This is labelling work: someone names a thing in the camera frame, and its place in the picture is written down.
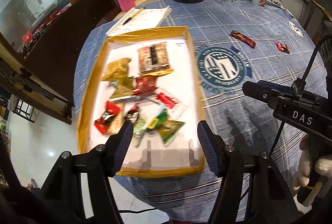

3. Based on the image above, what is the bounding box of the white box with yellow tape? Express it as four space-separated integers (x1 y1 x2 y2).
77 26 206 178

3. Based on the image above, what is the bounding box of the clear brown cake packet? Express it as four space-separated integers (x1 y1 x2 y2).
137 42 174 75

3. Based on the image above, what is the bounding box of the pale orange snack packet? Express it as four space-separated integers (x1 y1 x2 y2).
105 102 125 136

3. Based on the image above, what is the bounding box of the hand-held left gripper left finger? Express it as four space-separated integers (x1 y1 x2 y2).
39 120 134 224

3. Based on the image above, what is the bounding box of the wooden chair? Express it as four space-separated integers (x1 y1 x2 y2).
303 0 332 43

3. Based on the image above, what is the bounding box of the large red snack packet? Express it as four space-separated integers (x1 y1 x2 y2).
132 76 159 96

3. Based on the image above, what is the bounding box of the blue printed tablecloth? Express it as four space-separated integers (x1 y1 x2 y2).
73 0 328 220

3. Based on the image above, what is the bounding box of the white green lime packet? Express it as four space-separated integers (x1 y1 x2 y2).
133 120 148 147

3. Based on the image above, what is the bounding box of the person's right hand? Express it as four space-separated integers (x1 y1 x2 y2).
293 133 332 207

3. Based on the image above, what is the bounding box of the yellow green pea packet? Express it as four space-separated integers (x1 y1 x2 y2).
109 76 135 99

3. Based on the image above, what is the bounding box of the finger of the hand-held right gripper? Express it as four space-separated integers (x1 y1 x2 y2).
242 81 277 106
257 80 295 94

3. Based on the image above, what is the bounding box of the long dark red snack packet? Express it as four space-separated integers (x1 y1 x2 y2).
231 30 256 47

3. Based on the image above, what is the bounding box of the yellow cracker packet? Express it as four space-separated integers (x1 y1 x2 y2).
101 57 133 82

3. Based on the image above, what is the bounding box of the white notebook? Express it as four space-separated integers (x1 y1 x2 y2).
106 7 172 38

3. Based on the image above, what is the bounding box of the small red snack packet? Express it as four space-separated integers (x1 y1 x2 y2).
276 41 290 54

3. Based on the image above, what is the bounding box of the dark wooden cabinet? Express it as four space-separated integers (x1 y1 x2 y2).
0 0 117 123

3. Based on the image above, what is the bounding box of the red black candy packet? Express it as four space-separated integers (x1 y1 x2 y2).
95 101 122 134

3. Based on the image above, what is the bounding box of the small dark red candy packet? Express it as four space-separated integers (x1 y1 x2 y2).
124 105 141 124

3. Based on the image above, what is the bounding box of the small gold green packet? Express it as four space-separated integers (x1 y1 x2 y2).
145 107 186 147

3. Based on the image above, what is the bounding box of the black cable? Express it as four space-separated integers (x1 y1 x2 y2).
296 33 332 89

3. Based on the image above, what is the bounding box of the small white red packet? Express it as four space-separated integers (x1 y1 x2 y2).
156 92 182 110

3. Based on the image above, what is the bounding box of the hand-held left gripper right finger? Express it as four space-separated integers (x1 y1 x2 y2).
197 120 301 224

